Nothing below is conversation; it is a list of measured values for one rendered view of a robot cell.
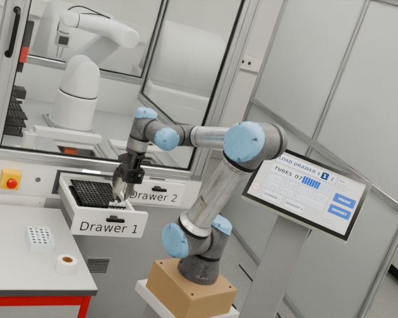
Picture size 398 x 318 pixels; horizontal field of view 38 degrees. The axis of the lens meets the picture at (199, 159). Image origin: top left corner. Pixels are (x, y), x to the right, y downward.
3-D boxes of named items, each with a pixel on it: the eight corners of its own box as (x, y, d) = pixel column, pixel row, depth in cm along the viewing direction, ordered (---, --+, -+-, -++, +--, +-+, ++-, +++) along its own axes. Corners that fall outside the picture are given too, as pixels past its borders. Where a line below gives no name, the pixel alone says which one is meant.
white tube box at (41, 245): (52, 253, 208) (55, 244, 207) (29, 252, 204) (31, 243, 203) (47, 236, 219) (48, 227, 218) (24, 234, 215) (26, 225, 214)
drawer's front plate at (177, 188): (179, 206, 270) (186, 185, 266) (122, 201, 255) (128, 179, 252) (177, 204, 271) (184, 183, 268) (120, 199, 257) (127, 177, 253)
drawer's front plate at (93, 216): (141, 238, 228) (148, 213, 225) (71, 234, 213) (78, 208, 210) (139, 235, 229) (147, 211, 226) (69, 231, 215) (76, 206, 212)
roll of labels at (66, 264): (50, 267, 199) (53, 258, 198) (63, 261, 206) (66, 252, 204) (66, 277, 197) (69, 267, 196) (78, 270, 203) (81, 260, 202)
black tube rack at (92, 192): (121, 221, 233) (126, 207, 231) (79, 218, 224) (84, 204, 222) (106, 196, 251) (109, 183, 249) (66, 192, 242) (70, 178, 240)
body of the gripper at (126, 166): (122, 184, 204) (131, 153, 201) (114, 173, 211) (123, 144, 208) (141, 186, 208) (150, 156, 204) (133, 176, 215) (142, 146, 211)
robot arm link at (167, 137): (190, 131, 199) (169, 119, 205) (167, 131, 190) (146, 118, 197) (183, 152, 201) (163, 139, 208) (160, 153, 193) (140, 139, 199)
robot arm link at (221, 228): (229, 256, 204) (242, 223, 199) (203, 262, 194) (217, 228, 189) (206, 238, 211) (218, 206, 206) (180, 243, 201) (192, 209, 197)
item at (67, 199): (137, 232, 228) (141, 218, 226) (74, 228, 215) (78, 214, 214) (108, 187, 261) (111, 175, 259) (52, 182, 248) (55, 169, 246)
